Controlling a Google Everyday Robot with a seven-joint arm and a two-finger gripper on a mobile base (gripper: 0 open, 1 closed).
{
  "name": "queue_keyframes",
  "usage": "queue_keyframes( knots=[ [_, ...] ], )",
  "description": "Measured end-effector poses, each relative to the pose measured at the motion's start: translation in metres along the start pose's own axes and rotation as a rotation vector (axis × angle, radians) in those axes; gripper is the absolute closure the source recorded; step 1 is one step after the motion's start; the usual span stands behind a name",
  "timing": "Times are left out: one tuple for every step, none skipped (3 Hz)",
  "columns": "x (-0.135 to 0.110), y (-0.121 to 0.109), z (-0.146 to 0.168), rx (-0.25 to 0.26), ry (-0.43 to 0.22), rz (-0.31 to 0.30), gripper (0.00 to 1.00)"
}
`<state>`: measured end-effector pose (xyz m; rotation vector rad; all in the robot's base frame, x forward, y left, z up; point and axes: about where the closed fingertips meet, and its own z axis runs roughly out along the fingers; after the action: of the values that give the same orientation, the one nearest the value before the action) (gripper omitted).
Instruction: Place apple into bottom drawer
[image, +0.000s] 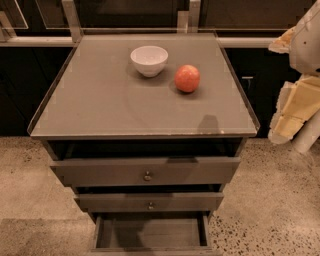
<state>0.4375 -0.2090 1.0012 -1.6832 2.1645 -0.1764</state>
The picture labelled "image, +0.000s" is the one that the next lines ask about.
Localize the bottom grey drawer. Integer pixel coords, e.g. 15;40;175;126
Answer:
86;212;223;256

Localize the white ceramic bowl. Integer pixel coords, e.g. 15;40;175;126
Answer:
130;46;169;77

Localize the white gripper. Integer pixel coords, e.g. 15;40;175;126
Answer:
268;2;320;144

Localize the brass drawer knob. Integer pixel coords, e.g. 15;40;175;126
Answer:
148;202;155;210
143;171;152;181

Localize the brass top drawer knob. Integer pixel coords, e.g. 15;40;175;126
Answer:
143;171;152;181

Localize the brass middle drawer knob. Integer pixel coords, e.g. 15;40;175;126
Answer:
148;202;155;210

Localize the white cylindrical post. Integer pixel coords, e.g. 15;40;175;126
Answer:
292;110;320;153

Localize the grey drawer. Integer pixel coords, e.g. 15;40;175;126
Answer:
75;192;223;213
86;212;223;256
51;157;240;187

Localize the grey drawer cabinet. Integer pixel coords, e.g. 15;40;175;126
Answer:
27;32;261;256

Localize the metal railing frame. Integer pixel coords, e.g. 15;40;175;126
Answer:
0;0;320;48

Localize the top grey drawer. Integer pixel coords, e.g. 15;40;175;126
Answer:
51;157;240;187

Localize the middle grey drawer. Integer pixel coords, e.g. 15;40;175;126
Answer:
75;192;223;213

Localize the red apple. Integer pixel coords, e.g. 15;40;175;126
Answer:
174;65;200;93

